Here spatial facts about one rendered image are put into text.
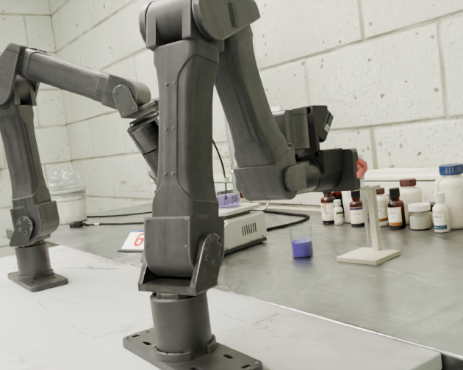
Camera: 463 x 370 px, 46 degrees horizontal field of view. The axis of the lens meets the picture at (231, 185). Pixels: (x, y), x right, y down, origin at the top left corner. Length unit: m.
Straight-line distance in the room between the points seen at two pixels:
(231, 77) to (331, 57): 0.91
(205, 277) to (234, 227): 0.57
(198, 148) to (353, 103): 0.97
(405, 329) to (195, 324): 0.24
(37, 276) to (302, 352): 0.67
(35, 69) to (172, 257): 0.61
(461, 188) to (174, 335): 0.76
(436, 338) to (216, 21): 0.42
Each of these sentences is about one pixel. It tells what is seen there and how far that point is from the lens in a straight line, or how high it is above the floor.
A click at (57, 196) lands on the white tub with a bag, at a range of 2.09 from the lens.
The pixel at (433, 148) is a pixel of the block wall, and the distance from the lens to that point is 1.38.
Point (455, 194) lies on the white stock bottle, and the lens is 1.19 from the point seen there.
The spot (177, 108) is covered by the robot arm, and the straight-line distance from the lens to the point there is 0.61.
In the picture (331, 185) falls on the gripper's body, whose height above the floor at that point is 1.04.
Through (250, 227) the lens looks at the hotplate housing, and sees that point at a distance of 1.18.
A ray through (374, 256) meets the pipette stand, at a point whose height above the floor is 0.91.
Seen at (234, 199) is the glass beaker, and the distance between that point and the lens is 1.18.
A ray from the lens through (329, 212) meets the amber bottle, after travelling 1.37.
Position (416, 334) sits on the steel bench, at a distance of 0.65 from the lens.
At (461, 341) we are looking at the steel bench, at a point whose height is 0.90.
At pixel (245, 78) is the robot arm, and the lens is 0.70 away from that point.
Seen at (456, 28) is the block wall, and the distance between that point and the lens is 1.35.
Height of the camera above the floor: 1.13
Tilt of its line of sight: 5 degrees down
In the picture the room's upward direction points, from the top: 7 degrees counter-clockwise
